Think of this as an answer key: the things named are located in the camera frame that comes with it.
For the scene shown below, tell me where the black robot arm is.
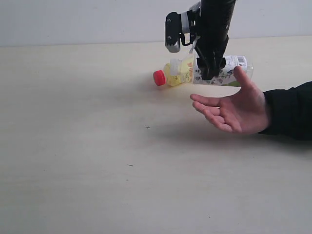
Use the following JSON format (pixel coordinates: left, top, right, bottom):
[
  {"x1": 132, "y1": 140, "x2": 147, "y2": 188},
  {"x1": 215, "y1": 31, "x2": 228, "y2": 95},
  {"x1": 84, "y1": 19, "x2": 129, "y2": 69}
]
[{"x1": 195, "y1": 0, "x2": 236, "y2": 80}]

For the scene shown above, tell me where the person's open bare hand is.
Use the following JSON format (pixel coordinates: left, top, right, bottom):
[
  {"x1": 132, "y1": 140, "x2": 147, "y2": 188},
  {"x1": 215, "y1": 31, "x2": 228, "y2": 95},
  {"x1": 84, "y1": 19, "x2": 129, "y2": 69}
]
[{"x1": 190, "y1": 66, "x2": 271, "y2": 135}]

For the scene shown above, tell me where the thin black camera cable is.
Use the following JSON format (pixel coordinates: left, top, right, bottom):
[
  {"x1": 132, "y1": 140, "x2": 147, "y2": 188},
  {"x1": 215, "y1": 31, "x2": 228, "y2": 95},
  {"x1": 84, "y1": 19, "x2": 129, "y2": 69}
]
[{"x1": 179, "y1": 31, "x2": 202, "y2": 47}]

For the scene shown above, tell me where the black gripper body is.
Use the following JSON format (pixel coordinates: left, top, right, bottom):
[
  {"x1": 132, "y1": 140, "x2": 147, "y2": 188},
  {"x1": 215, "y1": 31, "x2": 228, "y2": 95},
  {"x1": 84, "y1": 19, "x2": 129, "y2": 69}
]
[{"x1": 194, "y1": 24, "x2": 229, "y2": 60}]

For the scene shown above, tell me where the yellow juice bottle red cap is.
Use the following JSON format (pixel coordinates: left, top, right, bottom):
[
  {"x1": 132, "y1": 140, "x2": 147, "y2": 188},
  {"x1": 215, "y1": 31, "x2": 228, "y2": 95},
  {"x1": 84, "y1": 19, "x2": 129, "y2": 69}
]
[{"x1": 153, "y1": 56, "x2": 195, "y2": 86}]

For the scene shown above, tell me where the black sleeved forearm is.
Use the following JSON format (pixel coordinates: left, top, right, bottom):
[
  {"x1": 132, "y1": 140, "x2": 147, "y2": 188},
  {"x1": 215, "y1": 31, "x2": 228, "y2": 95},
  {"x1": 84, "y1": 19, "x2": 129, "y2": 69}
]
[{"x1": 260, "y1": 81, "x2": 312, "y2": 140}]

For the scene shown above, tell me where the clear bottle floral white label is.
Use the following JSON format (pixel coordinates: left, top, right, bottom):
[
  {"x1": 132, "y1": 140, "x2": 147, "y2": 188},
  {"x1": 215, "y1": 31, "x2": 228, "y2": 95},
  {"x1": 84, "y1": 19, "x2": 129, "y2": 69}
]
[{"x1": 185, "y1": 54, "x2": 254, "y2": 87}]

